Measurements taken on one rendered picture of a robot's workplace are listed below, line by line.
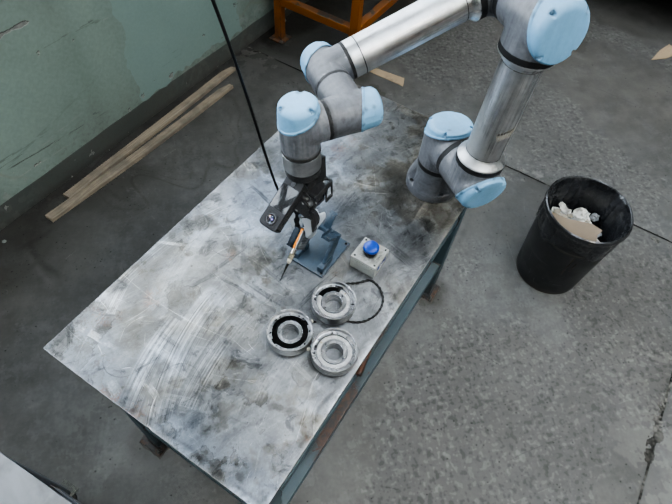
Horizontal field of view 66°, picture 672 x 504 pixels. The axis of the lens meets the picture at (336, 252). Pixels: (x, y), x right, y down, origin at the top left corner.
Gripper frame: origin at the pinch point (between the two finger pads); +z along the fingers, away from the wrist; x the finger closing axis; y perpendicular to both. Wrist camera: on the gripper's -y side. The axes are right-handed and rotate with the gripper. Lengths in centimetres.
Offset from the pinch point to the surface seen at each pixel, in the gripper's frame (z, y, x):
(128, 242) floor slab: 90, -2, 105
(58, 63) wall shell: 36, 25, 153
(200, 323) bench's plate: 13.3, -26.9, 9.0
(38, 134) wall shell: 57, 3, 153
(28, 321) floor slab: 88, -51, 104
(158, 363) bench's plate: 12.8, -39.4, 8.9
